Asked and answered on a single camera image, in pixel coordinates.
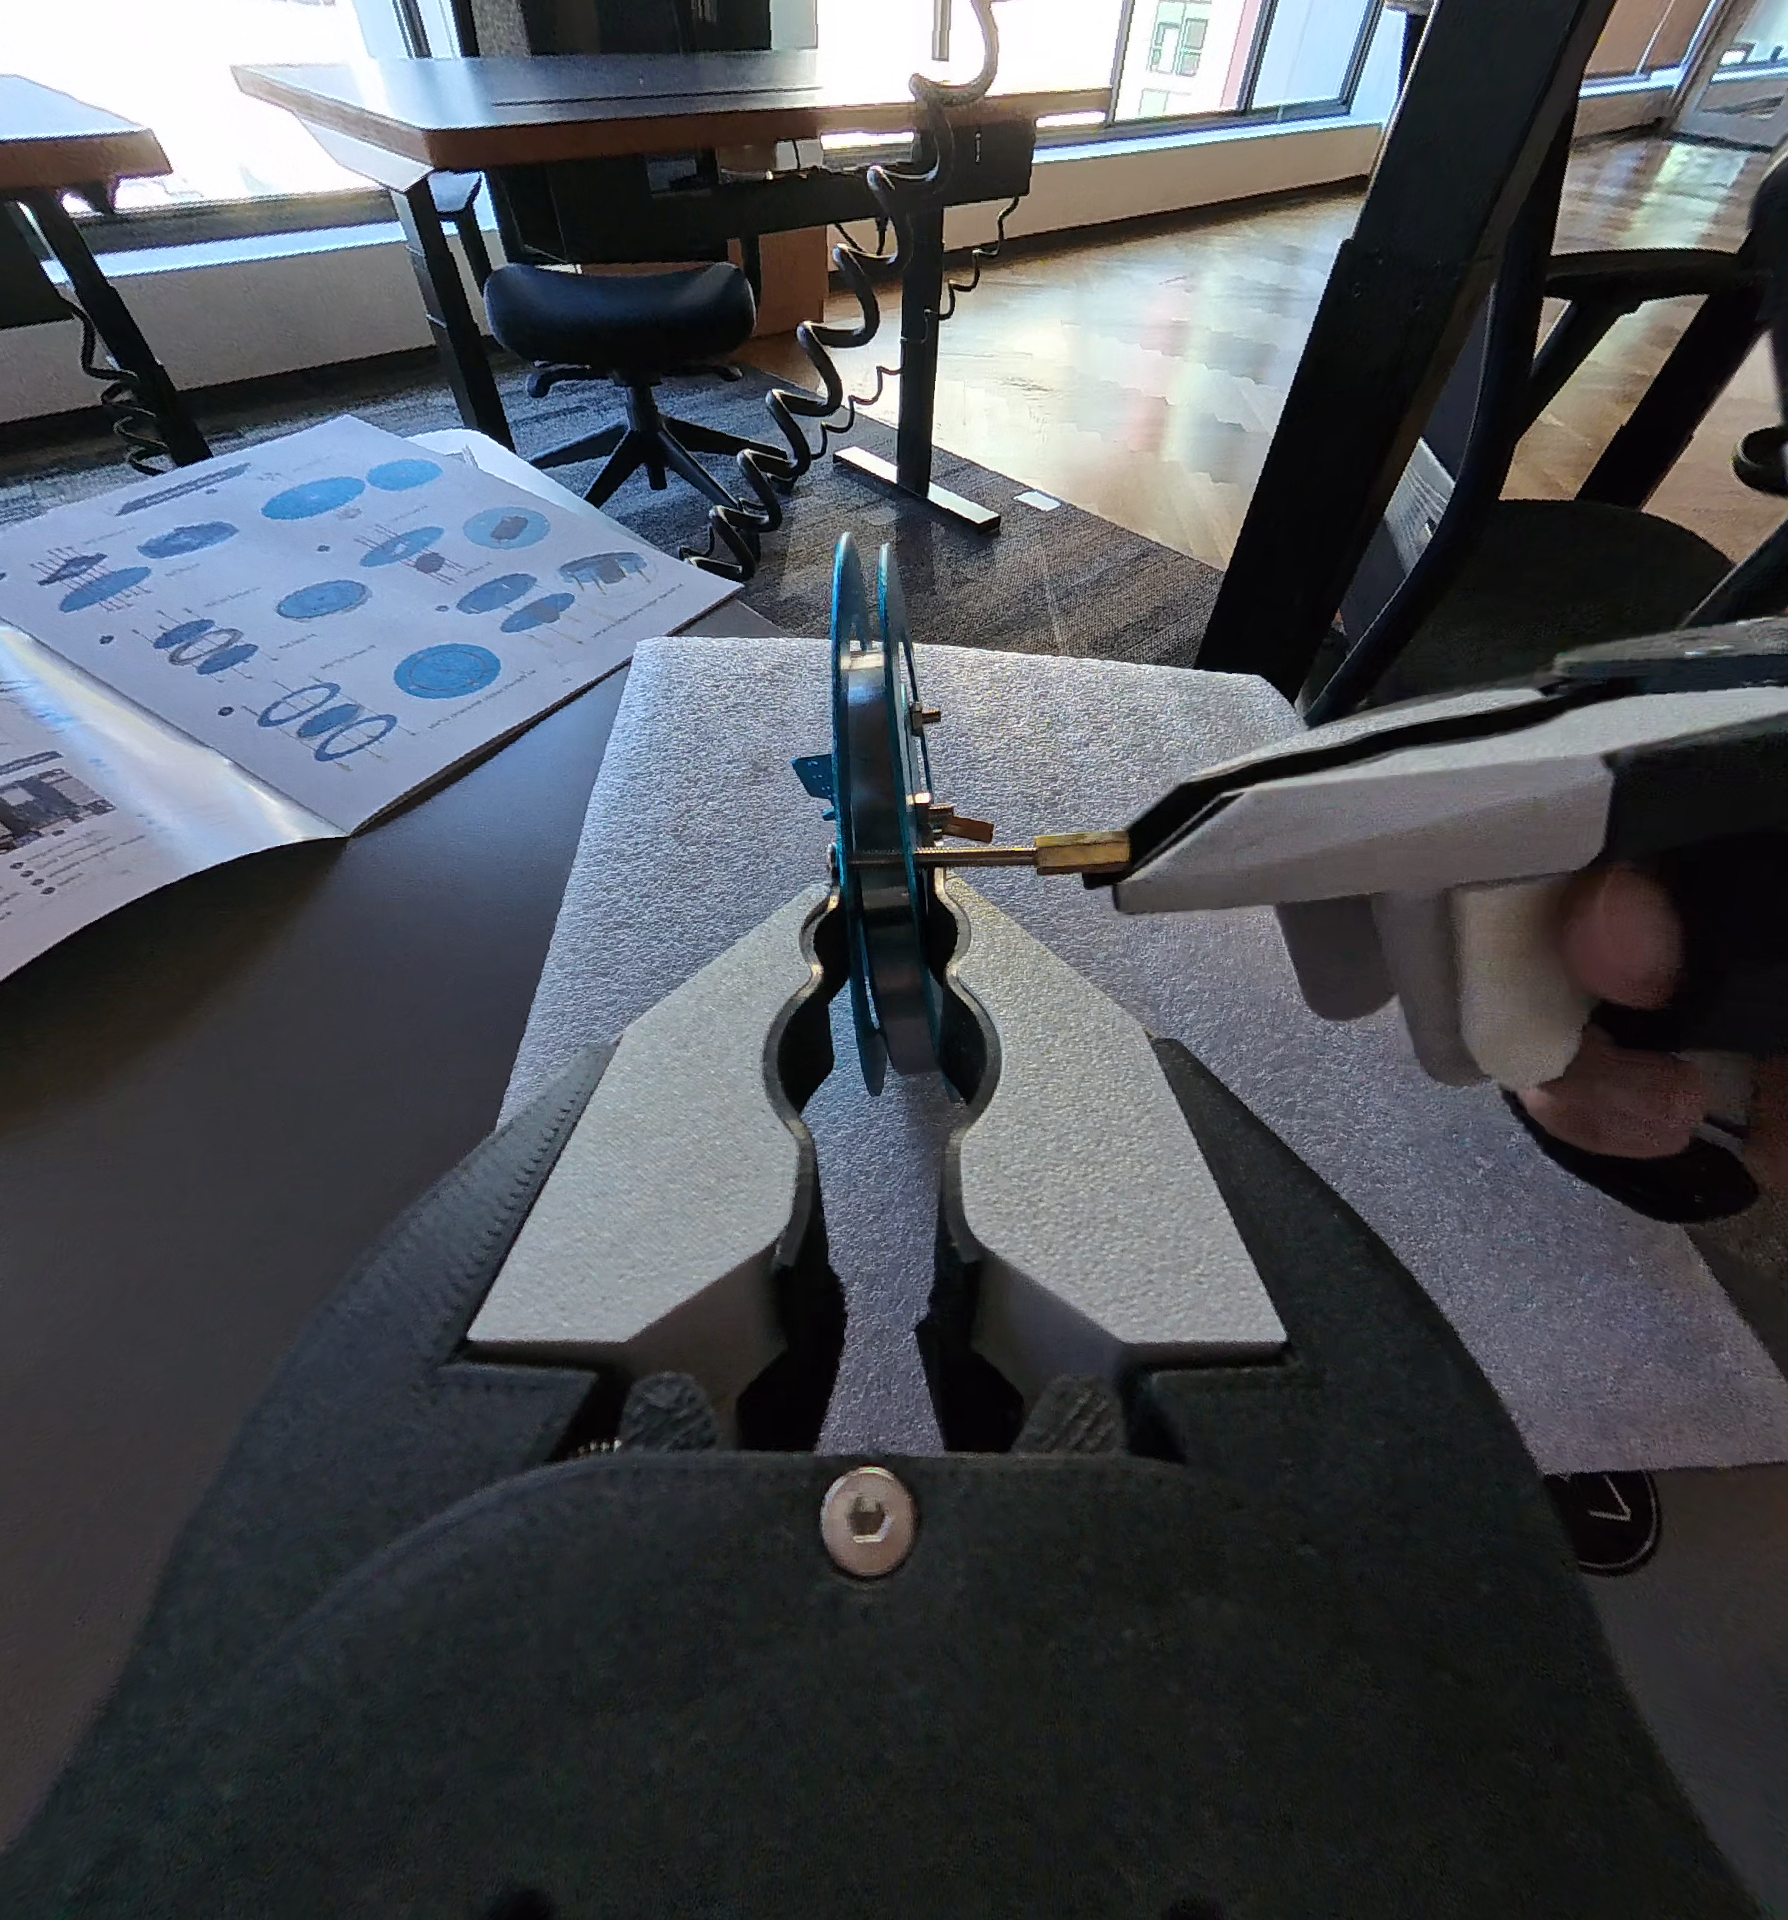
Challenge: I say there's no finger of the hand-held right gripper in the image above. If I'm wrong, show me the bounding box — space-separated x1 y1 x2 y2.
1126 685 1573 844
1081 755 1612 1086

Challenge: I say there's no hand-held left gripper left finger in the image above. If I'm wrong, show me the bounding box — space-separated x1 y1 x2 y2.
465 881 855 1454

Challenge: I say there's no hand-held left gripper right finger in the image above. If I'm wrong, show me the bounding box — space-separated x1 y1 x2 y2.
924 868 1290 1454

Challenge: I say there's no long metal screw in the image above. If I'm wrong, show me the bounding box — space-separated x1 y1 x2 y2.
829 842 1047 879

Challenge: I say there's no blue metal turntable assembly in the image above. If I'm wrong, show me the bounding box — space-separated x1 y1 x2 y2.
790 532 1004 1107

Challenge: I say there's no round black desk grommet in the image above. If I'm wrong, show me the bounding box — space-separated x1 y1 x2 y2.
1546 1466 1664 1577

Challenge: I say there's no person's right hand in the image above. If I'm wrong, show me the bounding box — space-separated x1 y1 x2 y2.
1521 860 1788 1220

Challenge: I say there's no white foam sheet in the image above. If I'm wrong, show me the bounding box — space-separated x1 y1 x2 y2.
496 635 1788 1479

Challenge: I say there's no black office chair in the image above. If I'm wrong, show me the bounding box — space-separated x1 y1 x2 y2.
1336 238 1788 707

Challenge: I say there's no open instruction booklet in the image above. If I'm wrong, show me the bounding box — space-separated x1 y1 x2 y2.
0 411 745 1028

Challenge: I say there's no black stool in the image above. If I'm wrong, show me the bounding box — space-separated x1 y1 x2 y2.
481 260 802 512

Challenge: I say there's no large window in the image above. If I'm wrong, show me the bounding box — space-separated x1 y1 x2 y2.
0 0 1788 257

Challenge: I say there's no black metal frame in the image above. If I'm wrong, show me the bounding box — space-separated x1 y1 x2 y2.
1199 0 1616 714

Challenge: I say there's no thick black coiled cable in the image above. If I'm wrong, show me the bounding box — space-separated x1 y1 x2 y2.
682 0 1037 583

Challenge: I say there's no thin black coiled cable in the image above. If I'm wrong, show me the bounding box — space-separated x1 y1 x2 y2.
76 275 168 473

